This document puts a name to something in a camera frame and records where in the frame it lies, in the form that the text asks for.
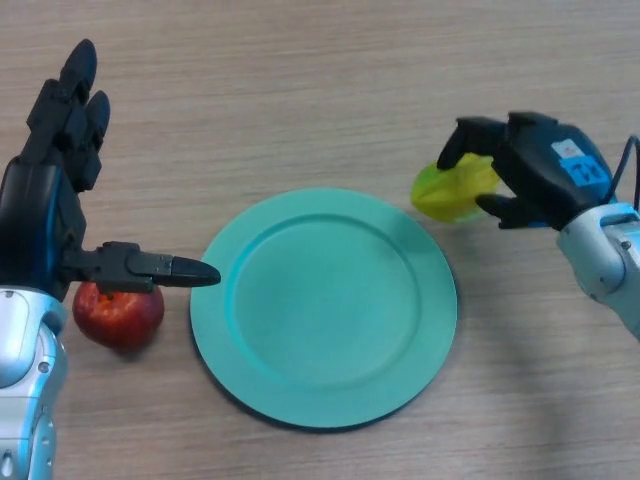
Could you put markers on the yellow green starfruit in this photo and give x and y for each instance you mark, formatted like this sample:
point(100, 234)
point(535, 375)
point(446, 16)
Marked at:
point(452, 192)

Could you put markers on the teal green round plate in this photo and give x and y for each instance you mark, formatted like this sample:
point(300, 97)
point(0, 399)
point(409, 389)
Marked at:
point(325, 310)

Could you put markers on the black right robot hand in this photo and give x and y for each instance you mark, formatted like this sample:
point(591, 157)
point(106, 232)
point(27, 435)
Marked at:
point(545, 165)

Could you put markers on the red apple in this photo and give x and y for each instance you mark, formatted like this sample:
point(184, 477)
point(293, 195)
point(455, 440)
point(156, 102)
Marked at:
point(120, 320)

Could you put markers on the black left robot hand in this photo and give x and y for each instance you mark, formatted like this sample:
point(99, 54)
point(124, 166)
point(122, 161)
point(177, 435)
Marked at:
point(35, 220)

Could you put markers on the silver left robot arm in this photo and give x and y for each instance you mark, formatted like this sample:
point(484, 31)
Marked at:
point(25, 360)

